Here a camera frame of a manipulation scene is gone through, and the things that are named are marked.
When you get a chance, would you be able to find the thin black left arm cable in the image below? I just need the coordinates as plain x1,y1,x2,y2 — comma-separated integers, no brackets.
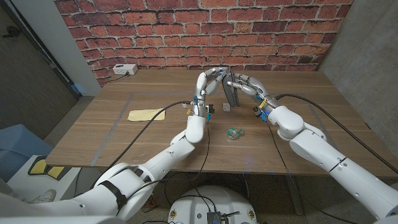
160,124,211,183

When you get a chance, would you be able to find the black door handle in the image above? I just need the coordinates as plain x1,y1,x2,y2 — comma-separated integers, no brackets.
2,25,22,39

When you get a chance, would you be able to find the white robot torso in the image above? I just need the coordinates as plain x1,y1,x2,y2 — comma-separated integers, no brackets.
167,185,258,224

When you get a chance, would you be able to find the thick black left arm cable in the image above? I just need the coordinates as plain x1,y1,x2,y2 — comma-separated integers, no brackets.
105,100,192,170

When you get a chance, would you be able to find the black module on torso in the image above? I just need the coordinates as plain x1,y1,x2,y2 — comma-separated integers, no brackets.
206,211,241,224

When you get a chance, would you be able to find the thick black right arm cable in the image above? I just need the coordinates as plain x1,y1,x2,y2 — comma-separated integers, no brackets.
275,93,398,175

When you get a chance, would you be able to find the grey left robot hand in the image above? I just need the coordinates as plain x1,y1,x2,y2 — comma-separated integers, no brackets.
188,67,229,118

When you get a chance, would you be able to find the yellow paper label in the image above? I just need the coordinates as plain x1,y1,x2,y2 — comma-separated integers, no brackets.
127,108,167,123

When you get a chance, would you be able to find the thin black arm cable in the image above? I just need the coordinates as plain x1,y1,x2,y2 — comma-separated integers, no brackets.
160,124,211,183
266,121,359,224

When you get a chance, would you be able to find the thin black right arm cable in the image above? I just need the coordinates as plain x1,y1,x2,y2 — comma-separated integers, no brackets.
266,121,359,224

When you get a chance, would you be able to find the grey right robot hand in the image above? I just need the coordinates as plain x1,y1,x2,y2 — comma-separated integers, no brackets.
226,73,281,118

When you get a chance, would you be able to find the red brick print backdrop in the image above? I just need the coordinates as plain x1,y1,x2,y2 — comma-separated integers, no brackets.
54,0,354,88

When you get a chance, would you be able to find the black power strip cord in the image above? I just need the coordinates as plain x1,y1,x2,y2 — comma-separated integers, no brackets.
105,73,130,85

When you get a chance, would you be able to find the white sneaker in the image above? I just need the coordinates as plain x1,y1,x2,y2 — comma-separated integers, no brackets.
29,189,58,205

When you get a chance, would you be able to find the white power strip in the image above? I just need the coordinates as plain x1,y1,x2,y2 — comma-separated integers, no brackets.
112,63,139,76

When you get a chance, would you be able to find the grey trouser leg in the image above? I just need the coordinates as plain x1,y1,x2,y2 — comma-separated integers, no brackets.
0,177,15,197

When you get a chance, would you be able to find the white base with yellow pads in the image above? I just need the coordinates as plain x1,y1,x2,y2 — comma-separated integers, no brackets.
6,154,82,203

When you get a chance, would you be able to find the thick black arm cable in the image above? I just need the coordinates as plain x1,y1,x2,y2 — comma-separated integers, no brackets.
105,100,192,170
275,93,398,175

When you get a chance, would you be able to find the dark brown door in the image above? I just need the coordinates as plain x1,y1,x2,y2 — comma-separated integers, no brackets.
0,0,79,140

